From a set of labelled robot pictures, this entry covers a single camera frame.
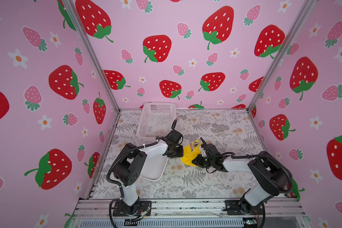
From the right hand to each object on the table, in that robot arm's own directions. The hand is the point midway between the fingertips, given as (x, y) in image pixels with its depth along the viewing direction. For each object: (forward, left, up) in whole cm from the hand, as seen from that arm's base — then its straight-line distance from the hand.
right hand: (191, 161), depth 90 cm
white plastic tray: (-7, +23, 0) cm, 24 cm away
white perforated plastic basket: (+34, +30, 0) cm, 45 cm away
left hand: (+4, +5, +2) cm, 7 cm away
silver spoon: (+11, 0, -1) cm, 11 cm away
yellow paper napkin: (+5, +1, 0) cm, 5 cm away
